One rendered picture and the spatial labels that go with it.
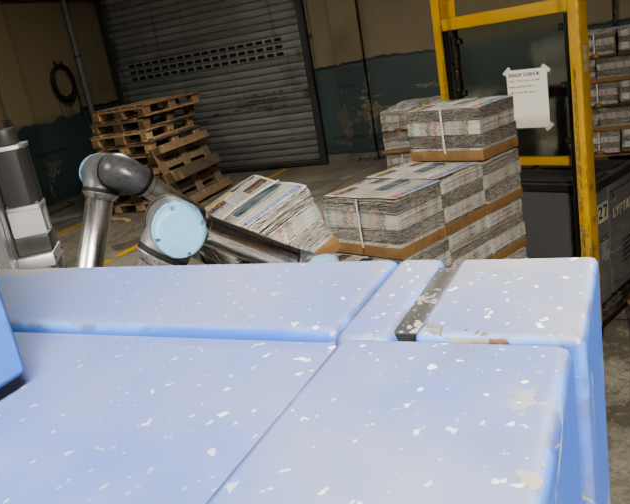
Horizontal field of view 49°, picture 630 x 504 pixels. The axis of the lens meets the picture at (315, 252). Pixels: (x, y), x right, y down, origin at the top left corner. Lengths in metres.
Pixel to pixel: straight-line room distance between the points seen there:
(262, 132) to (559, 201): 7.00
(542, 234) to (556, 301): 3.48
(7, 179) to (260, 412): 1.69
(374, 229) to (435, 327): 2.36
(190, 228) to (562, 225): 2.48
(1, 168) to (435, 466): 1.75
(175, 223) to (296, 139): 8.46
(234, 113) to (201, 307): 10.04
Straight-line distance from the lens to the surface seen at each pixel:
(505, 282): 0.26
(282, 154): 10.04
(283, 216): 1.91
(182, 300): 0.29
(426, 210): 2.64
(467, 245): 2.89
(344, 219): 2.67
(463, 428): 0.17
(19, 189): 1.86
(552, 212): 3.65
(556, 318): 0.22
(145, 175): 2.21
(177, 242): 1.48
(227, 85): 10.28
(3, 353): 0.25
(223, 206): 2.13
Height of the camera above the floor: 1.64
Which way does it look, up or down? 17 degrees down
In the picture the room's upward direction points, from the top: 10 degrees counter-clockwise
